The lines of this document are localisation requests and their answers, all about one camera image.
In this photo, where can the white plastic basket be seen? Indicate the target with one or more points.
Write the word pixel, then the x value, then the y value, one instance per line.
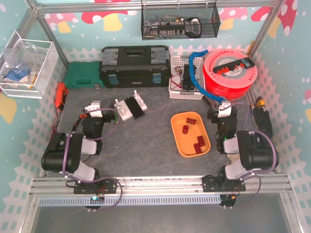
pixel 179 67

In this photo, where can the red cylinder bushing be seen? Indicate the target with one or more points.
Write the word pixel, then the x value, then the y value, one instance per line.
pixel 185 129

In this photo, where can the clear acrylic box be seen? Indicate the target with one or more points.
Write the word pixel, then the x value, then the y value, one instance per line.
pixel 40 56

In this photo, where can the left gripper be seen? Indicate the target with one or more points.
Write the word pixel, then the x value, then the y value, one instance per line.
pixel 108 116

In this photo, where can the blue white glove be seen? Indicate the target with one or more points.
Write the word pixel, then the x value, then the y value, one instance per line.
pixel 18 74

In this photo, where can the black toolbox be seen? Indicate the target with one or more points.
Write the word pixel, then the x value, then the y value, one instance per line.
pixel 135 66

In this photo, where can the black mesh wire basket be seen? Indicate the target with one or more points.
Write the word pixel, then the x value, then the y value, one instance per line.
pixel 179 21

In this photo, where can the red filament spool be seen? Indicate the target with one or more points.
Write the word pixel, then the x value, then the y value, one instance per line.
pixel 233 84

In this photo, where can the orange multimeter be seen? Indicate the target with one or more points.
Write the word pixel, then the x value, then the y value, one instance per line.
pixel 60 97

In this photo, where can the orange plastic tray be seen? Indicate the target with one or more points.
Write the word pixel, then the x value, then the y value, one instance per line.
pixel 185 142

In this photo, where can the brown tape roll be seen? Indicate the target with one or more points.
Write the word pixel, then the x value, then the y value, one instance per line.
pixel 84 157

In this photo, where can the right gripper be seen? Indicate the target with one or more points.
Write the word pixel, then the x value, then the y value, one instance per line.
pixel 213 115

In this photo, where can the green tool case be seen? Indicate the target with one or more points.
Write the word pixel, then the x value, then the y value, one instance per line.
pixel 83 75

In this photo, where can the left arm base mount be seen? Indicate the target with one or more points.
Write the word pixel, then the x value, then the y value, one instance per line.
pixel 107 186

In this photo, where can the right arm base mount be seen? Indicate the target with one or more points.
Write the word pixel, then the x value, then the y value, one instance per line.
pixel 214 184

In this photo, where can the grey slotted cable duct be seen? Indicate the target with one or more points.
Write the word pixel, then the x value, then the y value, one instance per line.
pixel 130 200

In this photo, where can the black terminal strip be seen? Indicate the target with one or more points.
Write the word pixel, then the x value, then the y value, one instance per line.
pixel 231 66

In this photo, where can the beige work glove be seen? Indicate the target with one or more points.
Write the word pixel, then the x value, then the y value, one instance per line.
pixel 233 157

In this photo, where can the black work glove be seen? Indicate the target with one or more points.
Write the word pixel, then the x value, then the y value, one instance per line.
pixel 262 121

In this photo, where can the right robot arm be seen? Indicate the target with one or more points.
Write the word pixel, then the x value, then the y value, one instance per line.
pixel 255 149

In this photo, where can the black ribbed rail block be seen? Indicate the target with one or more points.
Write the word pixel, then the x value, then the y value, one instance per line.
pixel 134 107

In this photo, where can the white peg base plate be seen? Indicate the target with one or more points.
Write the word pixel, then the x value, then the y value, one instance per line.
pixel 123 110

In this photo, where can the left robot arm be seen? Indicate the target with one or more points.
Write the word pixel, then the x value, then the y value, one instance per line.
pixel 63 153

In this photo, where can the yellow black screwdriver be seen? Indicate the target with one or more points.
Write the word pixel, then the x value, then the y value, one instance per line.
pixel 260 103

